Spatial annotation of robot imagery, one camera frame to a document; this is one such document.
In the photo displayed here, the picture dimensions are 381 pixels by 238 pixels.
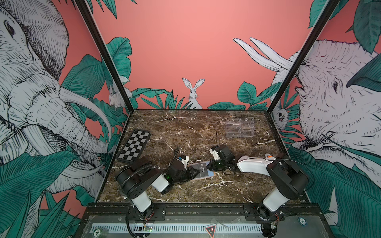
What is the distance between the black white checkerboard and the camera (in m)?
0.92

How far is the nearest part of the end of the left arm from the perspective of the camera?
702 millimetres

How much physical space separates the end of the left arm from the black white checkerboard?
0.96 feet
